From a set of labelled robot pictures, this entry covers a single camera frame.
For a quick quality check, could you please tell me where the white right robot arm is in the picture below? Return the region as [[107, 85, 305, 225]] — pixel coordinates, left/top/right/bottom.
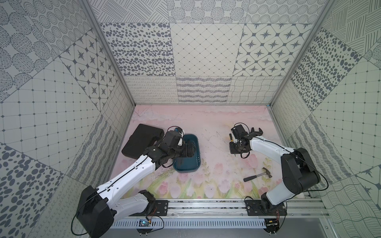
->
[[229, 125, 321, 212]]

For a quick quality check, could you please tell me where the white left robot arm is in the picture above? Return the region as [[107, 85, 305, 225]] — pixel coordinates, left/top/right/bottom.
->
[[74, 127, 200, 238]]

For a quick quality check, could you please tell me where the teal plastic storage box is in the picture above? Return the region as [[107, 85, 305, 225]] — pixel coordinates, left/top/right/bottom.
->
[[173, 134, 201, 173]]

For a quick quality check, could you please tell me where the black adjustable wrench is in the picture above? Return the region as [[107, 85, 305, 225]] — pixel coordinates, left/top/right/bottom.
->
[[250, 128, 264, 137]]

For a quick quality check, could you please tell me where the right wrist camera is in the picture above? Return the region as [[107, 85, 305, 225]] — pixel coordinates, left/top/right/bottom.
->
[[231, 124, 247, 139]]

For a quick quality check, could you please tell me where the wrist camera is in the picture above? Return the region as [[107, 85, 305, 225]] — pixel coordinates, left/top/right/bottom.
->
[[231, 124, 247, 139], [174, 127, 185, 136]]

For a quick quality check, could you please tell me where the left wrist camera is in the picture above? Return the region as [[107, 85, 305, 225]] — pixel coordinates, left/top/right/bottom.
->
[[174, 127, 185, 136]]

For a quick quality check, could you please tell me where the hammer with black handle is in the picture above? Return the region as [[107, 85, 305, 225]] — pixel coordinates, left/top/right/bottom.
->
[[243, 167, 272, 182]]

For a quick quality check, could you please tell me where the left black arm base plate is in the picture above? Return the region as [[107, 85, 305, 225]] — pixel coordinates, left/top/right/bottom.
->
[[131, 200, 169, 217]]

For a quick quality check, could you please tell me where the aluminium mounting rail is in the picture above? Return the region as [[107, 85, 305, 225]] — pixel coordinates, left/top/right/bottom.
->
[[161, 198, 329, 218]]

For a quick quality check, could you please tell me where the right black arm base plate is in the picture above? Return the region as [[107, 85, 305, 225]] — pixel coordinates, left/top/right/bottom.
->
[[244, 199, 287, 216]]

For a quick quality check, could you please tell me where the white slotted cable duct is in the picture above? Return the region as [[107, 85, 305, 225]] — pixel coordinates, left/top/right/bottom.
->
[[111, 218, 266, 229]]

